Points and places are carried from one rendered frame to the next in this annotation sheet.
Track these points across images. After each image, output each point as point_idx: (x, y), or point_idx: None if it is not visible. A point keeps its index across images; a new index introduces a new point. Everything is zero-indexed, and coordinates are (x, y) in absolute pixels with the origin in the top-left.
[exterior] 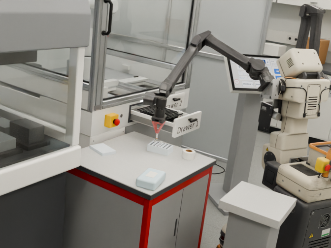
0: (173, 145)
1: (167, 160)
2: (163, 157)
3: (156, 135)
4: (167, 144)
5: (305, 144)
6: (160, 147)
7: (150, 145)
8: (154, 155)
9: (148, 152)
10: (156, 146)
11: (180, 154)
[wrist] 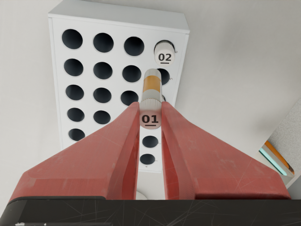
0: (159, 172)
1: (16, 145)
2: (39, 121)
3: (141, 96)
4: (158, 142)
5: None
6: (58, 122)
7: (52, 45)
8: (26, 71)
9: (36, 23)
10: (61, 90)
11: (142, 178)
